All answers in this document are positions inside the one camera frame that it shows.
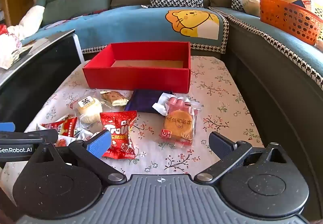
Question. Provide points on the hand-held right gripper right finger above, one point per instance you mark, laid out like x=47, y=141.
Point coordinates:
x=218, y=144

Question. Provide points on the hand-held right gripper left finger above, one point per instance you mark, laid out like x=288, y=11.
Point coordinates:
x=98, y=144

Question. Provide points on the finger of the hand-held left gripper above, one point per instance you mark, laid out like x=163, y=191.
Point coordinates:
x=6, y=127
x=30, y=134

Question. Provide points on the white snack packet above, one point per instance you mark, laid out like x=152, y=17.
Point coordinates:
x=83, y=134

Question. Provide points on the red gummy candy packet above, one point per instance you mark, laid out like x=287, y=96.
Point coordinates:
x=118, y=125

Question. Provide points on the small red snack packet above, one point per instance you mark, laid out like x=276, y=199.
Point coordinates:
x=64, y=126

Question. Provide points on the steamed bun packet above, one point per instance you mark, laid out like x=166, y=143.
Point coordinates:
x=88, y=110

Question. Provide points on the round cake packet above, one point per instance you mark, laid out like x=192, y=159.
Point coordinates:
x=178, y=123

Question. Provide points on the golden wafer packet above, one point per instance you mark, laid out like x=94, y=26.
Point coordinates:
x=114, y=99

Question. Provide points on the pink sausage packet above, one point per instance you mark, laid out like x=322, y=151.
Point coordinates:
x=176, y=101

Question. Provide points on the purple snack packet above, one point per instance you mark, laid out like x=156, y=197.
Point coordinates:
x=143, y=101

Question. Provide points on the red cardboard box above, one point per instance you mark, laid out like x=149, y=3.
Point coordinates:
x=136, y=78

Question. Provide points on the floral tablecloth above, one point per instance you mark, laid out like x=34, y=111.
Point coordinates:
x=222, y=113

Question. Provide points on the black glossy table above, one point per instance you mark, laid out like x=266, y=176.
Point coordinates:
x=30, y=82

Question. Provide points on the red and white plastic bag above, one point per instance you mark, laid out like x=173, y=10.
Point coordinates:
x=8, y=49

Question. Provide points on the white cloth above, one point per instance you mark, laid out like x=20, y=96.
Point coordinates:
x=31, y=20

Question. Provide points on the blue lion print blanket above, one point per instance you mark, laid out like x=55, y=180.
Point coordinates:
x=126, y=24

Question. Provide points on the blue houndstooth-edged sofa cover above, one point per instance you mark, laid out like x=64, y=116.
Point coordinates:
x=252, y=18

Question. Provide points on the orange plastic basket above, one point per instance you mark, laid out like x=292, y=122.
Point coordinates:
x=285, y=15

